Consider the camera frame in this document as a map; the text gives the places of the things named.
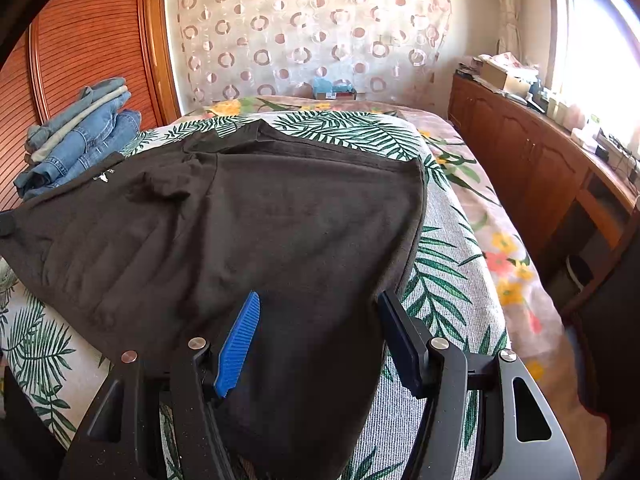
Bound power strip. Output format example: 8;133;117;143
595;130;640;163

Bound light blue folded jeans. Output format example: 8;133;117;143
26;77;133;155

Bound floral blanket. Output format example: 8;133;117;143
200;94;568;386

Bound open cardboard box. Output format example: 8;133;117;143
479;54;539;97

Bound white round bin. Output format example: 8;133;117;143
565;254;596;292

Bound wooden frame window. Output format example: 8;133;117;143
546;0;640;133

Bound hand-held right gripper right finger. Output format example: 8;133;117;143
377;289;583;480

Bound circle pattern sheer curtain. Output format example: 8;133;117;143
167;0;453;107

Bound cardboard box with blue items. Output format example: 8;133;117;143
312;78;357;101

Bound white containers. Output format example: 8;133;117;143
544;94;587;132

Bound black pants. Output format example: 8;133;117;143
0;122;428;480

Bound white tissue box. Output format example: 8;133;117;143
570;127;602;150

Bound pale window curtain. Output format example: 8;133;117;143
487;0;525;58

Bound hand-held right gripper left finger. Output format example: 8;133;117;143
59;291;262;480

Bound long wooden cabinet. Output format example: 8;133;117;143
446;72;640;313

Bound blue denim jeans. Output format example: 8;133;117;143
14;109;142;201

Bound wooden slatted wardrobe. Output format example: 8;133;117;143
0;0;182;211

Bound leaf print blanket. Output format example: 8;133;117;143
0;109;512;480

